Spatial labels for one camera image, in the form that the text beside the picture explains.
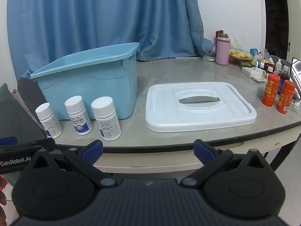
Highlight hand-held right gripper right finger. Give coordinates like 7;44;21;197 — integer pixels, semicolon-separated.
179;139;269;189

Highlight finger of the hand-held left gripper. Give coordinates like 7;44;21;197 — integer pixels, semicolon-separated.
14;138;56;152
0;137;18;147

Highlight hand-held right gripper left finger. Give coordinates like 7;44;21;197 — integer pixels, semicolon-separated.
30;140;118;189

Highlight white pill bottle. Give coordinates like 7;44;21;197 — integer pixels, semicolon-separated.
35;103;63;139
91;96;122;141
64;96;93;135

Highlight white plastic bin lid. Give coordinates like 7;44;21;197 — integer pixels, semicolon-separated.
145;82;257;133

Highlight light blue plastic storage bin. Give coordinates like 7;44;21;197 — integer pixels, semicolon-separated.
30;42;141;121

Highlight grey fabric chair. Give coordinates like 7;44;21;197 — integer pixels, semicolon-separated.
0;78;49;182

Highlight green cushion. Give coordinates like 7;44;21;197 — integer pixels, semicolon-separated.
0;83;11;97

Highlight black table leg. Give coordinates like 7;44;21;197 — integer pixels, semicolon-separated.
264;135;301;164

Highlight white flat box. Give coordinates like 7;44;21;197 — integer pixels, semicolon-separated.
242;67;268;83

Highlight orange bottle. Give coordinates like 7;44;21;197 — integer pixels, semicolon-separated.
262;74;281;106
276;80;296;114

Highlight clear plastic wrapper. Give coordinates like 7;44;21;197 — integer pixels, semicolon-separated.
203;48;216;62

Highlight patterned plate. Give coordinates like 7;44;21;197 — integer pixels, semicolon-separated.
229;48;254;61

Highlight pink thermos bottle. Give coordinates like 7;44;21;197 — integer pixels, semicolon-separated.
215;33;230;66

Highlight yellow chips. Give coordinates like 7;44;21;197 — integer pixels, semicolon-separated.
231;50;251;59

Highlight dark bottle white cap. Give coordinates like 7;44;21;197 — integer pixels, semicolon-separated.
277;65;291;95

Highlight clear plastic bag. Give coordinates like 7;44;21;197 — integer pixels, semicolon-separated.
230;31;246;50

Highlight black framed mirror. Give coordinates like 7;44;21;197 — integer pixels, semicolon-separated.
290;57;301;100

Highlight blue curtain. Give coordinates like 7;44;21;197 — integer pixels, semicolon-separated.
7;0;215;80

